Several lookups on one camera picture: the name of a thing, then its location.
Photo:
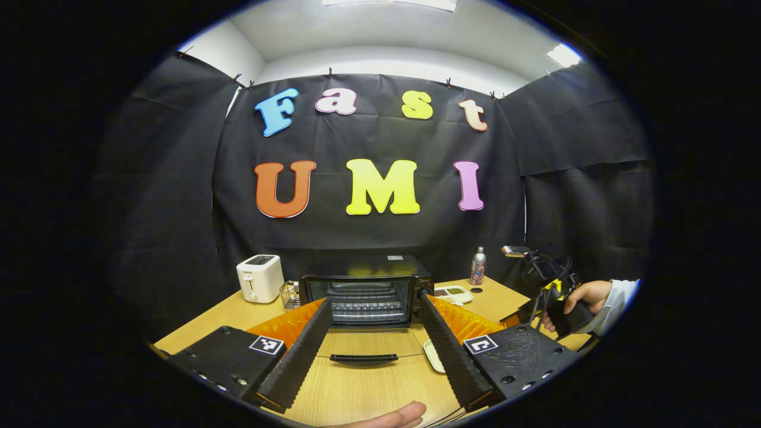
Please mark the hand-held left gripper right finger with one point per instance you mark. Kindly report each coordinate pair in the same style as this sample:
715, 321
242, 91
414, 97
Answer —
452, 356

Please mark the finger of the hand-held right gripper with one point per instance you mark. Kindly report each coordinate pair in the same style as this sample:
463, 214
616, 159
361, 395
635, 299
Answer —
523, 315

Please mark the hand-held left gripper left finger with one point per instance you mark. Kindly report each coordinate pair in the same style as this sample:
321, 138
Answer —
300, 362

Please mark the square plate with pink food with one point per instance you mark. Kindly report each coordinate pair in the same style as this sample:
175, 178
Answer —
433, 356

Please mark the black electric oven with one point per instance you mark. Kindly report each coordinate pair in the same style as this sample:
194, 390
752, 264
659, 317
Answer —
357, 267

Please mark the white divided seasoning plate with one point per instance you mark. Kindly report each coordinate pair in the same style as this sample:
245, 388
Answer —
455, 293

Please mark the silver drink bottle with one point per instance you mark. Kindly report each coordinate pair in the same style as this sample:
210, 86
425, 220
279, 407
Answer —
478, 267

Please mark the small clear glass container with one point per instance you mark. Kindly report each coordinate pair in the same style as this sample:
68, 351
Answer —
290, 295

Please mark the white toaster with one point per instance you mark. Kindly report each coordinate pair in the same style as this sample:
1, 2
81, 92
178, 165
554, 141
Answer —
260, 279

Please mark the black backdrop cloth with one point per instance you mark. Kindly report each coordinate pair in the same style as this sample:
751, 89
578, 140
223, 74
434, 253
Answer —
368, 137

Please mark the small ceiling light panel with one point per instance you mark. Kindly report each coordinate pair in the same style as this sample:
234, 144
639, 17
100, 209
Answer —
563, 54

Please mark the large ceiling light panel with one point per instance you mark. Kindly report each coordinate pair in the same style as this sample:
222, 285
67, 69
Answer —
392, 3

